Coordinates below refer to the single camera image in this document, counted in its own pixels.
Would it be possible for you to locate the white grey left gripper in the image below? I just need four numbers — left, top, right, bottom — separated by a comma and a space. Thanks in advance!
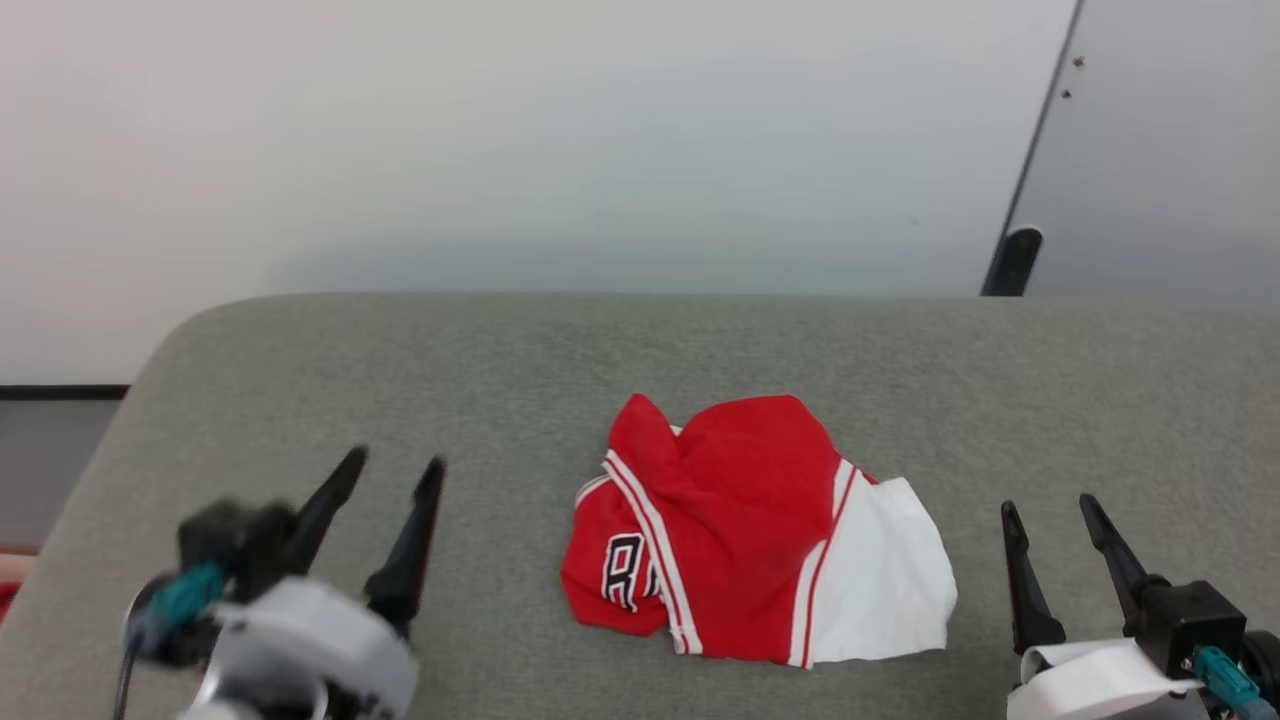
183, 446, 448, 720

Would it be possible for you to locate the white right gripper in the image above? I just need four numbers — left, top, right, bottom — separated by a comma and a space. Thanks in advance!
1000, 492, 1203, 720

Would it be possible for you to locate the red and white sports garment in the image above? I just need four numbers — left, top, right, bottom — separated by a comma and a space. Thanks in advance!
560, 393, 959, 669

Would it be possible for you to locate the black door stop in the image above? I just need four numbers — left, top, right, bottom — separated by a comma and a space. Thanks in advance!
983, 227, 1044, 298

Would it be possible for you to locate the black baseboard strip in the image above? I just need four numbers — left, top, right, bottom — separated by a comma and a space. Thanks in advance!
0, 384, 132, 402

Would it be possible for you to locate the red object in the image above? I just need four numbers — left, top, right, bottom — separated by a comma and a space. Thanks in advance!
0, 546, 41, 627

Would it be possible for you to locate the grey door panel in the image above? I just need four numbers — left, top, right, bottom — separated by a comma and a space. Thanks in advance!
980, 0, 1280, 313

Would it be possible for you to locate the right camera teal cable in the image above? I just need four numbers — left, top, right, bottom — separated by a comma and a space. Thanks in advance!
1191, 645, 1280, 720

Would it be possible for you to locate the camera teal cable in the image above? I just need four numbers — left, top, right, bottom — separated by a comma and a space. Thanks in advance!
113, 561, 228, 720
1191, 645, 1280, 720

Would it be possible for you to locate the left camera teal cable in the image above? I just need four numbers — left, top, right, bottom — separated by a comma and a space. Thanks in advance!
113, 561, 228, 720

